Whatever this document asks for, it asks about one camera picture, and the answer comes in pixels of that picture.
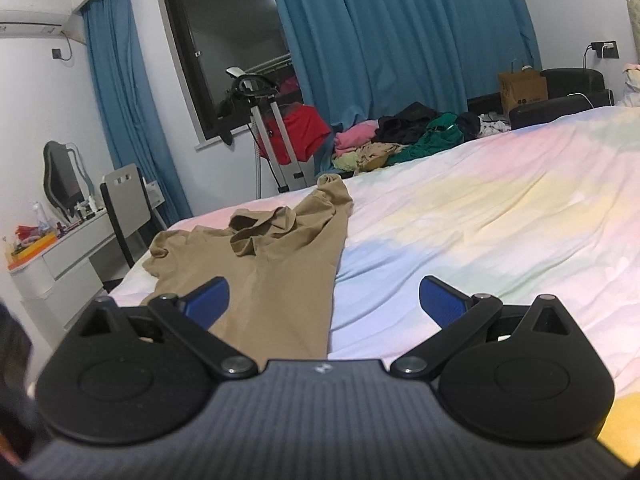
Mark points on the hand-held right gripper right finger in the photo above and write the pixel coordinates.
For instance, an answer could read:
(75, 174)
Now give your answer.
(442, 300)

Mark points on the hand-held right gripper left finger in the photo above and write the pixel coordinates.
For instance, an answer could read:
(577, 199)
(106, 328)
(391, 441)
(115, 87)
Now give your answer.
(207, 300)

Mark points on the tan t-shirt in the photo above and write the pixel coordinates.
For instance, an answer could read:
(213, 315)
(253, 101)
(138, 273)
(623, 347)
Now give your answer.
(295, 270)

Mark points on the bed with pastel sheet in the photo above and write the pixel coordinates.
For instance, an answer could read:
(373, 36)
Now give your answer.
(490, 220)

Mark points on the grey black chair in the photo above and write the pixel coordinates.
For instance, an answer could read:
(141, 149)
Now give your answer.
(130, 205)

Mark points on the white dressing table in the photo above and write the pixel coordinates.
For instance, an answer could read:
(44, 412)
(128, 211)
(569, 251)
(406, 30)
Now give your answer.
(65, 265)

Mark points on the row of small cosmetic bottles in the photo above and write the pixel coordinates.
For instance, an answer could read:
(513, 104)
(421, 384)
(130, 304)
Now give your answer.
(82, 212)

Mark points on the tan garment in pile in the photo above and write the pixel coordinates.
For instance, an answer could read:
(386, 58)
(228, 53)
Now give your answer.
(382, 155)

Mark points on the green garment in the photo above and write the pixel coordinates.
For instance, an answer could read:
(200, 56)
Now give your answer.
(435, 140)

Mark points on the yellow-green garment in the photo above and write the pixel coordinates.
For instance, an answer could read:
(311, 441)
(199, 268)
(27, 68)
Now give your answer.
(347, 162)

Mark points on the garment steamer stand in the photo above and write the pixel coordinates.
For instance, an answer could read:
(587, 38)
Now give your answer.
(265, 130)

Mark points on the orange tray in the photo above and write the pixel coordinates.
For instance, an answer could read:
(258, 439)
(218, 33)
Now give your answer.
(35, 249)

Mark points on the black garment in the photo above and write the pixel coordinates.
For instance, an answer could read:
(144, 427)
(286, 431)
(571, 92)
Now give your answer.
(405, 122)

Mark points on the white patterned garment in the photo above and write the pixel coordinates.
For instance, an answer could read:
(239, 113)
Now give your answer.
(492, 125)

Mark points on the pink garment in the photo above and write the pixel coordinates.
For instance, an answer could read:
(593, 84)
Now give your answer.
(357, 136)

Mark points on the clear plastic bottle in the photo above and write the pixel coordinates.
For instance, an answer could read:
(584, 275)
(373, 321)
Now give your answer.
(38, 215)

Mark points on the wavy framed mirror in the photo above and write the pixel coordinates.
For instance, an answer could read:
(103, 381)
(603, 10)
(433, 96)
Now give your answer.
(62, 177)

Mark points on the red garment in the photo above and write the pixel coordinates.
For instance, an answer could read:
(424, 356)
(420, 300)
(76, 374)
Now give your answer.
(302, 132)

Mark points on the narrow blue curtain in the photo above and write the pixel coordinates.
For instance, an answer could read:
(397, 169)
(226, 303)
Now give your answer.
(130, 110)

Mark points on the dark cloth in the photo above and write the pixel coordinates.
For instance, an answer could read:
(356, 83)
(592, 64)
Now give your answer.
(17, 385)

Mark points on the yellow cloth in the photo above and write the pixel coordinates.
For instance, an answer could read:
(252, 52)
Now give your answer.
(622, 430)

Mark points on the brown paper bag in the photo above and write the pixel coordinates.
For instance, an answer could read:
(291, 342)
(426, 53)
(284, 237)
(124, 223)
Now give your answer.
(522, 91)

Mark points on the black sofa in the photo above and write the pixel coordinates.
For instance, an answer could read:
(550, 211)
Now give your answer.
(575, 80)

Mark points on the dark framed window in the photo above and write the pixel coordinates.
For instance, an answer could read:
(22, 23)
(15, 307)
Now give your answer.
(225, 35)

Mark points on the wide blue curtain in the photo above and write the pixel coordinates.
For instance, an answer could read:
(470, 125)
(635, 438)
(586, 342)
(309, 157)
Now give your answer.
(410, 35)

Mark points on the pastel pillow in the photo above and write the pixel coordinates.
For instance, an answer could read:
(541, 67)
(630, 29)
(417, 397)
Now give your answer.
(632, 82)

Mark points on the quilted cream headboard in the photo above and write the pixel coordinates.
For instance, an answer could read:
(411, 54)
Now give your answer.
(635, 30)

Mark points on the white air conditioner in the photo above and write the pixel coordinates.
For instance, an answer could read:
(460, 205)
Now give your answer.
(30, 10)

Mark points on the black wall socket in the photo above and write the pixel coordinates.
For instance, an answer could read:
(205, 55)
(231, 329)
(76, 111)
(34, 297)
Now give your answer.
(57, 53)

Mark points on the wall socket with charger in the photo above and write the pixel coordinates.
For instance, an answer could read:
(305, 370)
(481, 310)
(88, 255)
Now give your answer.
(606, 50)

